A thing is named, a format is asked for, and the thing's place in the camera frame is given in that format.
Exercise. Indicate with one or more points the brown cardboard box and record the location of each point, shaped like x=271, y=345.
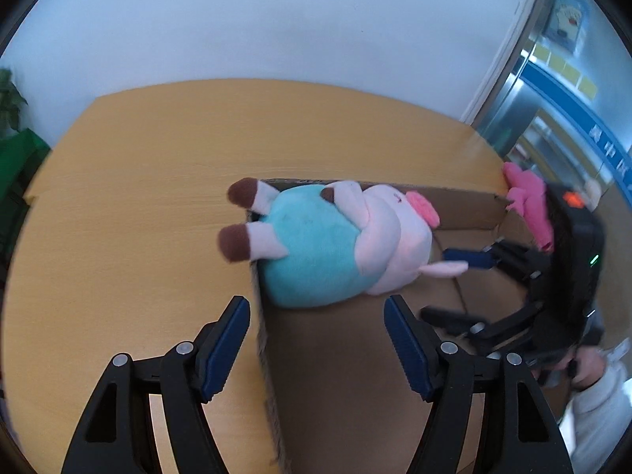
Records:
x=345, y=380

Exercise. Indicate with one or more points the cartoon poster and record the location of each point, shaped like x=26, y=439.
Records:
x=567, y=17

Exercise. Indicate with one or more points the wooden desktop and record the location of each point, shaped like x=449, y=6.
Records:
x=148, y=182

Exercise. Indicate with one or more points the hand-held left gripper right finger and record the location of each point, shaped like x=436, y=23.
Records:
x=405, y=345

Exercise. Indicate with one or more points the glass door with blue stripe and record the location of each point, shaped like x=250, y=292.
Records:
x=558, y=108

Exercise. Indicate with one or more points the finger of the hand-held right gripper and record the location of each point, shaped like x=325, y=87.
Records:
x=464, y=255
x=493, y=335

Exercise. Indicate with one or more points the pink plush cloth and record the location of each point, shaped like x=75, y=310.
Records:
x=531, y=202

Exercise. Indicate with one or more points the green plant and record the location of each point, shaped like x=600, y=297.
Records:
x=9, y=101

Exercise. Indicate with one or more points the pink pig plush toy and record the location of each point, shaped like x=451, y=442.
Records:
x=316, y=247

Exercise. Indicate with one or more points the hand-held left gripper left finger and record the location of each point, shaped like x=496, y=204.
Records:
x=224, y=350

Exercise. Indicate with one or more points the person's right forearm white sleeve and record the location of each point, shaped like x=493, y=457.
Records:
x=602, y=424

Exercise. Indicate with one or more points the person's right hand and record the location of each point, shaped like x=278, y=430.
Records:
x=590, y=370

